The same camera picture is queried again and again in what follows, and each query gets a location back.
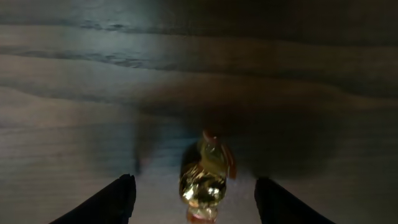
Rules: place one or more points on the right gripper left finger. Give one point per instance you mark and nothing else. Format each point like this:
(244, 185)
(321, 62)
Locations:
(109, 205)

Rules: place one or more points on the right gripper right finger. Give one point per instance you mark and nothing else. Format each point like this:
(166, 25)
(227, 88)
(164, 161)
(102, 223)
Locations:
(280, 208)

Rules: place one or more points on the gold wrapped candy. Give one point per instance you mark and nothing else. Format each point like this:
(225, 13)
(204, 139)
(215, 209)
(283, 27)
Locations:
(203, 183)

